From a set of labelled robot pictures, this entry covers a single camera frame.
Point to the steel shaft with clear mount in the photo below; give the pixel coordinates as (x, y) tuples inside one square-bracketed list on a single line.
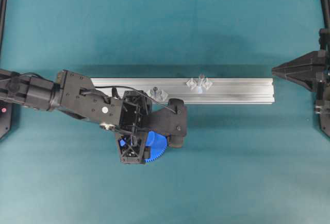
[(200, 84)]

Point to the large blue plastic gear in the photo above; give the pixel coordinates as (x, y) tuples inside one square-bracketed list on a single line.
[(141, 148)]

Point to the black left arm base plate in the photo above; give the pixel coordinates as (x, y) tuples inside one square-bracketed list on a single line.
[(5, 118)]

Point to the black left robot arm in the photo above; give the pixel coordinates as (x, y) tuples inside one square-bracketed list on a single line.
[(72, 94)]

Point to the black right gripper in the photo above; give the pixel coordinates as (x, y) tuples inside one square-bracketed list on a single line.
[(319, 60)]

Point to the silver aluminium extrusion bar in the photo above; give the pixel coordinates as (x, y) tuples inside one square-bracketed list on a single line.
[(223, 90)]

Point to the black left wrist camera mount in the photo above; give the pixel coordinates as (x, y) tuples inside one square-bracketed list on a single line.
[(159, 122)]

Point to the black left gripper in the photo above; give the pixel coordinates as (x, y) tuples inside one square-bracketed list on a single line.
[(136, 106)]

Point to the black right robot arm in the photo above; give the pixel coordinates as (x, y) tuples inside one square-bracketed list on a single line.
[(311, 70)]

